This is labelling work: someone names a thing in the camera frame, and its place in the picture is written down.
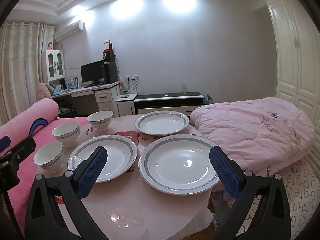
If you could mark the orange capped bottle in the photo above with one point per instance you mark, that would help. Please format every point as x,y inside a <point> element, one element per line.
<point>122,87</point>

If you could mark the white wardrobe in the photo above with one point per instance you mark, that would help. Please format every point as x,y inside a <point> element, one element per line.
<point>295,55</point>

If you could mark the black computer monitor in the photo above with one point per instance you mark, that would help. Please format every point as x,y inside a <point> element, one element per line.
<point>92,72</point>

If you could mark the white footed bowl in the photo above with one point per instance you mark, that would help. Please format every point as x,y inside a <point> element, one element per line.
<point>100,120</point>
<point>65,132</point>
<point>48,155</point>

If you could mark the blue bag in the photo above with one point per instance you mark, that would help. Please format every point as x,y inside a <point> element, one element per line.
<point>207,99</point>

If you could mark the white wall socket strip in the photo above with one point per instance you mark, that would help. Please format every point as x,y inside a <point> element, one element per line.
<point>132,78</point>

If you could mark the white side cabinet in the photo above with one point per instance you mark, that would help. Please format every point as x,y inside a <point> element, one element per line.
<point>126,105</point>

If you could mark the white desk with drawers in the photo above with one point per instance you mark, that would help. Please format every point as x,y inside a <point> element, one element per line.
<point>105,97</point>

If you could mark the black computer tower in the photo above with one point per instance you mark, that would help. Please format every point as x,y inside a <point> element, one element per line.
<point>110,73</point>

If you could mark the white glass door cabinet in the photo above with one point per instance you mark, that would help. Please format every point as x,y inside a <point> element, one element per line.
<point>53,65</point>

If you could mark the black and white tv stand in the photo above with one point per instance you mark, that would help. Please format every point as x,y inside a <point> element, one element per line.
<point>170,102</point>

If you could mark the clear glass jar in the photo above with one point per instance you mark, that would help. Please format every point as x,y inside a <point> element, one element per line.
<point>184,89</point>

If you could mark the pink embroidered quilt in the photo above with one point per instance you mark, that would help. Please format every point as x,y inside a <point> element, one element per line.
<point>250,130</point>

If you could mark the white plate with grey rim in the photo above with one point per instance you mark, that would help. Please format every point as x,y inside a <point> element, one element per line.
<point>162,125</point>
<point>175,165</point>
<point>117,152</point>

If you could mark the small black speaker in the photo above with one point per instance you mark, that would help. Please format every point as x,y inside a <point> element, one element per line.
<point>109,57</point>

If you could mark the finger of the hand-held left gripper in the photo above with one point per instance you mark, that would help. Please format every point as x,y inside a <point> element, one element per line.
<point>4,142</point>
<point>20,150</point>

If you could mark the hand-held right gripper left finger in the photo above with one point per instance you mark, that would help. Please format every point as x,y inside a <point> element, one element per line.
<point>92,172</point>

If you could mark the white air conditioner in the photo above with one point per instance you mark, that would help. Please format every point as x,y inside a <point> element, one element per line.
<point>68,31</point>

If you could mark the red box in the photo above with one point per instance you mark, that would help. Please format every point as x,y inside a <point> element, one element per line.
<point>109,46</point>

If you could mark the small pink figurine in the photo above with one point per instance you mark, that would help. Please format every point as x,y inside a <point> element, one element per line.
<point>50,47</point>

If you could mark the heart print bed sheet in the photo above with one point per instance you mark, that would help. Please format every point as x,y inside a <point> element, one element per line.
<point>300,195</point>

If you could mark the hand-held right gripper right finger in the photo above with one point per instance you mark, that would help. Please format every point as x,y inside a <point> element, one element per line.
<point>225,172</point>

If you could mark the beige curtain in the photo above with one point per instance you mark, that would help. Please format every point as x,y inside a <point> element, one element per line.
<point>20,75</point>

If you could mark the blue and white box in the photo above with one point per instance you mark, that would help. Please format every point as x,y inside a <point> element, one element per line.
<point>70,83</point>

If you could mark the brown plush toy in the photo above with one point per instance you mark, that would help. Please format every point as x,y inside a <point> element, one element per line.
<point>43,92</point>

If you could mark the pink plush pillow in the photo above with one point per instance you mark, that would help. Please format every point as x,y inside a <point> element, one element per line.
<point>22,122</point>

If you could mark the pink printed table cover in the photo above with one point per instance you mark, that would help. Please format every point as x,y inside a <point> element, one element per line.
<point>150,205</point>

